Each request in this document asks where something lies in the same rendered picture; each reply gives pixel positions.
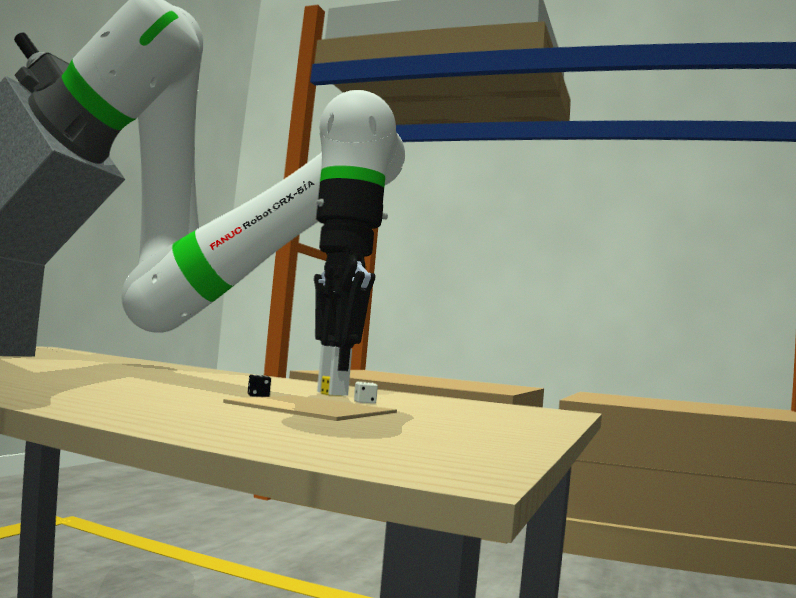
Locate tan flat mat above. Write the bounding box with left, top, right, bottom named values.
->
left=223, top=395, right=397, bottom=421

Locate yellow die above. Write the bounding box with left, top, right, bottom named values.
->
left=321, top=376, right=339, bottom=396

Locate black die with white pips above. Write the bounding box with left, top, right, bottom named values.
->
left=248, top=374, right=271, bottom=397

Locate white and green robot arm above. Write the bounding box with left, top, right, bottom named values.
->
left=14, top=0, right=405, bottom=333

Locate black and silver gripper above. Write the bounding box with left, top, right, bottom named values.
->
left=314, top=223, right=376, bottom=396

